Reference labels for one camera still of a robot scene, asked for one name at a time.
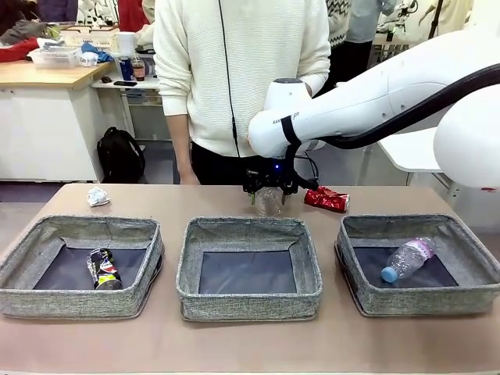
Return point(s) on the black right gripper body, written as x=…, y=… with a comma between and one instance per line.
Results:
x=269, y=177

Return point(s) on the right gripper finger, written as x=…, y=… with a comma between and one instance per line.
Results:
x=254, y=198
x=284, y=197

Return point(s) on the clear plastic cup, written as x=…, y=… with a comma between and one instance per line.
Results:
x=269, y=206

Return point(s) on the crushed red drink can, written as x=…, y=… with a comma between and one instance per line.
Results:
x=330, y=200

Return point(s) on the clear plastic water bottle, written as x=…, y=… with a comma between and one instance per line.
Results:
x=408, y=256

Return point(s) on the white paper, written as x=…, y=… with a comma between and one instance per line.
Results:
x=97, y=196

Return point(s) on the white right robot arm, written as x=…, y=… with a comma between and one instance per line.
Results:
x=351, y=105

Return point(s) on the person's right forearm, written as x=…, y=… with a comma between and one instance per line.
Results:
x=180, y=148

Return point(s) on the person's right hand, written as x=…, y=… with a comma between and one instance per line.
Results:
x=190, y=179

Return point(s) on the grey fabric basket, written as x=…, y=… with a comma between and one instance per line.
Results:
x=250, y=304
x=422, y=298
x=78, y=302

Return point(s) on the person in white sweater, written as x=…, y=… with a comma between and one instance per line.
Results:
x=254, y=47

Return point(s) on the white table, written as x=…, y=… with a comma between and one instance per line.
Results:
x=410, y=152

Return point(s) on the black backpack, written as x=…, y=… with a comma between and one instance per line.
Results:
x=119, y=156

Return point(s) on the white desk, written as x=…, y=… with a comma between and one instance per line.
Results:
x=144, y=84

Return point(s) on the crushed dark Pepsi can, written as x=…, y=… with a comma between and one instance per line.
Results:
x=103, y=269

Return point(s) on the cola bottle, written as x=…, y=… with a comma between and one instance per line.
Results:
x=138, y=72

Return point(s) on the person in patterned sweater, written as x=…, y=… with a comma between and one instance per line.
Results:
x=338, y=23

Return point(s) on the black phone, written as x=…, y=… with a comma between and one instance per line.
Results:
x=125, y=83

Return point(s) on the person in light blue shirt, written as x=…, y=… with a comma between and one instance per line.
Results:
x=363, y=31

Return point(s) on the blue bottle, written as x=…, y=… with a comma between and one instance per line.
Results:
x=126, y=70

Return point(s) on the white plastic bag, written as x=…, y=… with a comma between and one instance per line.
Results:
x=146, y=35

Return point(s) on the white cylindrical container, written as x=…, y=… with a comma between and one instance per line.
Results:
x=126, y=43

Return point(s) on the blue cloth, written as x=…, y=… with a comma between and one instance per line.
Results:
x=99, y=54

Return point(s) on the person in red top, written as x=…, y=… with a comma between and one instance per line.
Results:
x=133, y=15

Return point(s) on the white box with brown rim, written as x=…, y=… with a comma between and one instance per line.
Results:
x=93, y=39

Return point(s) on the white counter with wooden top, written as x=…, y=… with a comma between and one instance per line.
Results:
x=39, y=129

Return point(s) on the black tripod pole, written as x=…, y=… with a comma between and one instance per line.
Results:
x=435, y=19

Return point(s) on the white plastic crate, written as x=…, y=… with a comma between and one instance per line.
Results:
x=54, y=58

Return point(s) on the person in cream jacket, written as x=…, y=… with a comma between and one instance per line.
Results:
x=453, y=15

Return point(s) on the person in purple top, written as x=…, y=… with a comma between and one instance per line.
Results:
x=58, y=9

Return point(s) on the red cloth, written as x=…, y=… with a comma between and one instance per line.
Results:
x=15, y=51

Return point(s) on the dark grey cloth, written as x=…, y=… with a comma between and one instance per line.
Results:
x=23, y=31

